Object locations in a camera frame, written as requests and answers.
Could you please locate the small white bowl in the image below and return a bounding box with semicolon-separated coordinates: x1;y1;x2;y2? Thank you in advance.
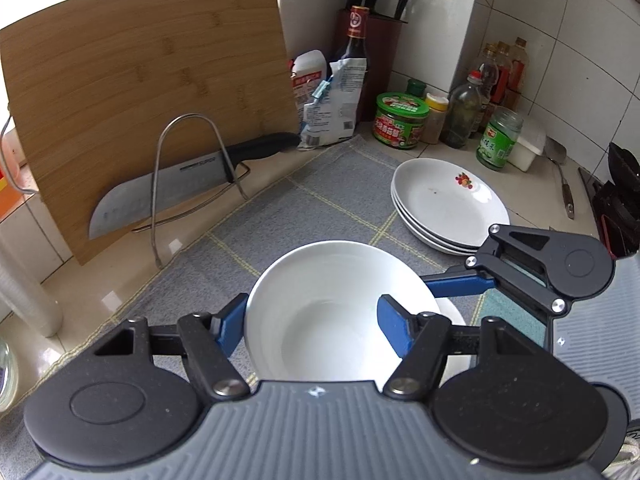
436;298;472;386

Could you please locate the white fruit-print plate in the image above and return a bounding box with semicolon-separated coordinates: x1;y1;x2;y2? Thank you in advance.
390;158;510;256

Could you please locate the large white floral bowl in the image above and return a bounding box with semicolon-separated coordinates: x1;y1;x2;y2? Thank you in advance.
244;240;439;387

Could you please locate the teal towel with label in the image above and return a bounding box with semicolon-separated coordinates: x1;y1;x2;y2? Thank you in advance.
472;288;546;347

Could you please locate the white plastic box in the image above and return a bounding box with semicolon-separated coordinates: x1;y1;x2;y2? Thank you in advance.
508;117;547;172

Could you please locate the green label glass jar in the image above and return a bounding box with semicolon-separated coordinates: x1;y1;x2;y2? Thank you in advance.
476;107;524;171

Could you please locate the grey checked dish mat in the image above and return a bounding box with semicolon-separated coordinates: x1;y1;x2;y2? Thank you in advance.
0;134;501;480

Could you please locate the steel santoku knife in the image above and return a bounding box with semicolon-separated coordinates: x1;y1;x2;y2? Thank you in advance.
88;133;299;240

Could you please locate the yellow lid spice jar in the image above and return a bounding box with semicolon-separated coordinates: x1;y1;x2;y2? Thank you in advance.
421;92;449;144

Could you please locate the clear oil glass bottle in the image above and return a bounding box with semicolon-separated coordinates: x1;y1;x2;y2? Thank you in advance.
439;70;482;148

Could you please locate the green lid sauce jar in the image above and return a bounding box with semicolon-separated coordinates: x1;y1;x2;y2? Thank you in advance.
372;92;430;150

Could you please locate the white clipped food bag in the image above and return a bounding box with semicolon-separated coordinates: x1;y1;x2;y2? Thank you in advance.
298;58;367;150

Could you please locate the glass storage jar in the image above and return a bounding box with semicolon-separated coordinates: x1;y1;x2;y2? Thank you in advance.
0;339;20;412

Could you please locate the dark soy sauce bottle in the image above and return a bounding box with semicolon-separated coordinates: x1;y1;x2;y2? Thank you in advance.
335;6;370;70

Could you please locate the red white seasoning bag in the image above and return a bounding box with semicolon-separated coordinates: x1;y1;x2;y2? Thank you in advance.
290;50;328;122

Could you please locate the dark knife block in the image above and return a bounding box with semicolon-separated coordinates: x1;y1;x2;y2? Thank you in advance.
331;0;409;122

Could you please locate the bamboo cutting board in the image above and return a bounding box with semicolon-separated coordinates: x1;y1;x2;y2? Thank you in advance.
1;0;298;263

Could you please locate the metal spatula wooden handle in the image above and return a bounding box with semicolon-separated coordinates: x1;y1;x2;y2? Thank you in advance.
544;136;575;220

